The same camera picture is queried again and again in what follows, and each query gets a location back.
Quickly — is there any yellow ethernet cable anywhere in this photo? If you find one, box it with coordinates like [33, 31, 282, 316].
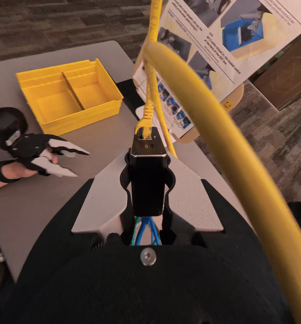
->
[135, 0, 301, 324]

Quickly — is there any black ethernet splitter box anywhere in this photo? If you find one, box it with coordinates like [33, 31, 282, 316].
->
[129, 127, 168, 217]

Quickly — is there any person's left hand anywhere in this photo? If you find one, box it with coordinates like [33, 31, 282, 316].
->
[3, 148, 59, 179]

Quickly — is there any brown cardboard box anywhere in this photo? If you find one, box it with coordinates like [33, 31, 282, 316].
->
[253, 32, 301, 112]

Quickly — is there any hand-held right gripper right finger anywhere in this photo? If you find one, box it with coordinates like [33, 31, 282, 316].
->
[161, 151, 225, 245]

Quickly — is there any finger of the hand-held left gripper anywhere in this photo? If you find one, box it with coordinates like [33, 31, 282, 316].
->
[48, 138, 91, 158]
[31, 156, 78, 178]

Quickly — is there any blue ethernet cable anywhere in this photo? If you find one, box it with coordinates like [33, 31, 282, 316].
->
[134, 216, 163, 246]

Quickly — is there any instruction poster board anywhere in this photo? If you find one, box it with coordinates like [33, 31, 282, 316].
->
[132, 0, 301, 145]

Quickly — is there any yellow plastic bin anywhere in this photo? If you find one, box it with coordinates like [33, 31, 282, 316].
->
[16, 58, 124, 136]

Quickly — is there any green ethernet cable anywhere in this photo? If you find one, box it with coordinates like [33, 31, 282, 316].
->
[130, 216, 141, 246]

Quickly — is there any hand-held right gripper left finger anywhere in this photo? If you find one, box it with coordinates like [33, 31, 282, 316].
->
[71, 149, 136, 245]

